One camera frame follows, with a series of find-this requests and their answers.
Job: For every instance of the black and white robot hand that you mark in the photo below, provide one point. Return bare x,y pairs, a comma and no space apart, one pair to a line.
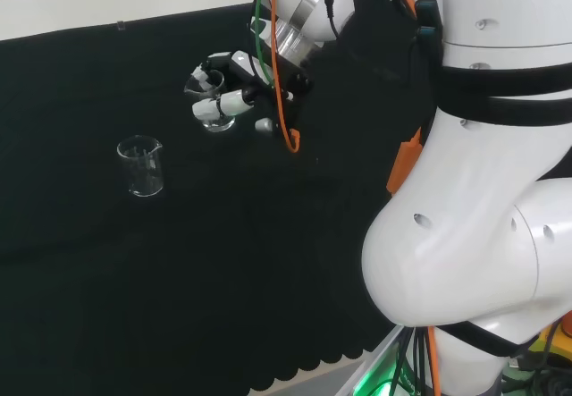
232,103

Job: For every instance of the small clear glass beaker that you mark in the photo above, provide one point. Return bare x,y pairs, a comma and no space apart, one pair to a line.
220,123

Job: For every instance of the large clear glass beaker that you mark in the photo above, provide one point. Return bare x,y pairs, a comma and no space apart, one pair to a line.
143,168

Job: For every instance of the black bench cloth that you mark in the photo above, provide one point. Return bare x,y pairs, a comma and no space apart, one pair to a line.
179,257

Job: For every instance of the yellow stop button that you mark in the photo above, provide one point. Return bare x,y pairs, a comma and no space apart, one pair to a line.
552,338

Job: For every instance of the metal base plate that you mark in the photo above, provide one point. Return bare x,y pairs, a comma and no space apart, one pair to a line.
380,369

